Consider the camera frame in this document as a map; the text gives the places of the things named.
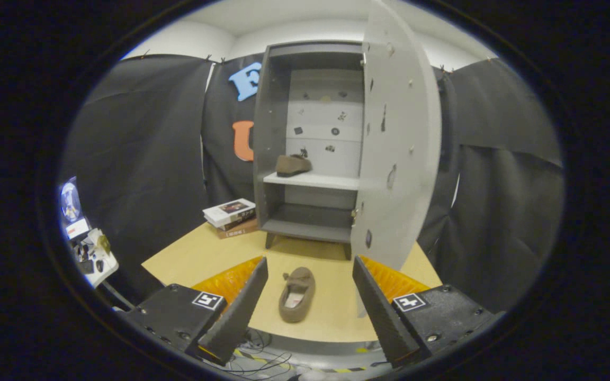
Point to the grey shoe cabinet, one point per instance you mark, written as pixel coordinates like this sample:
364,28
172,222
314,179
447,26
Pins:
273,132

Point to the black backdrop cloth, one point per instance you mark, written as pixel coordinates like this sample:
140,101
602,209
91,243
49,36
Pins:
141,159

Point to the brown book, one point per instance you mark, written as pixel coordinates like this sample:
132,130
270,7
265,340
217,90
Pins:
239,232

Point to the white cluttered side desk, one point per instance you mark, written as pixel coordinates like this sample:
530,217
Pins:
98,254

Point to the brown slipper shoe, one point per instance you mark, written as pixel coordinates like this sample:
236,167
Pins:
301,278
290,166

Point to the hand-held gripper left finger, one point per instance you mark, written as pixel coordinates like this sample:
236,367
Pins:
241,312

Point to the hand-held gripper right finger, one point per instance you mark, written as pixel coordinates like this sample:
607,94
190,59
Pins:
379,312

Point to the light grey shoe cabinet door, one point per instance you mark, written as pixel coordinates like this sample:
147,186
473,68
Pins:
405,132

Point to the blue lit screen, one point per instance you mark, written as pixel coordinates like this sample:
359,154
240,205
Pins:
70,203

